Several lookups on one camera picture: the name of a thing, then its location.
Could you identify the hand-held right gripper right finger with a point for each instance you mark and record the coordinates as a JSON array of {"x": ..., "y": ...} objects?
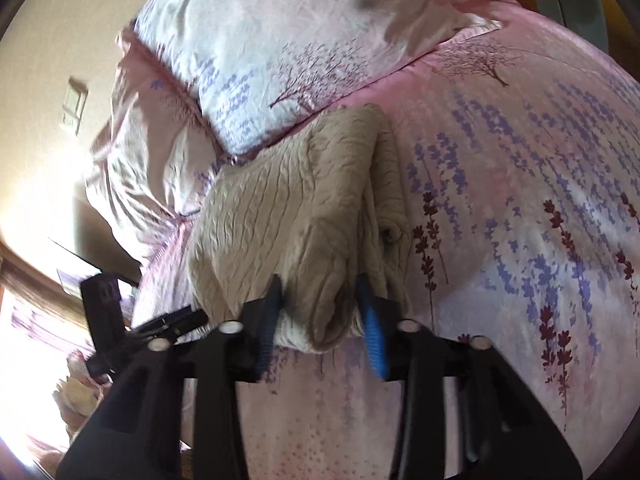
[{"x": 372, "y": 332}]

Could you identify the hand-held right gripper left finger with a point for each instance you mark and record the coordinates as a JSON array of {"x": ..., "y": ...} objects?
[{"x": 272, "y": 315}]

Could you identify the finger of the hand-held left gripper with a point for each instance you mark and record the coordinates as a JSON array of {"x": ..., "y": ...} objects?
[{"x": 180, "y": 322}]

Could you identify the purple window curtain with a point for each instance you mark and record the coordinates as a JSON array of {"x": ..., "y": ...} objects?
[{"x": 35, "y": 320}]

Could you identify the pink floral bed sheet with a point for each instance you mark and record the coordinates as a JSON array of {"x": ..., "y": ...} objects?
[{"x": 510, "y": 185}]

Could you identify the white floral pillow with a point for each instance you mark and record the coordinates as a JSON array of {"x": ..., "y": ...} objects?
[{"x": 280, "y": 40}]

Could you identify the wall-mounted television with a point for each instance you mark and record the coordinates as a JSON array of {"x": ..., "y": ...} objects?
[{"x": 90, "y": 265}]

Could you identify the white wall switch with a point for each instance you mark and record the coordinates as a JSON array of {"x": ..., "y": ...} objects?
[{"x": 74, "y": 105}]

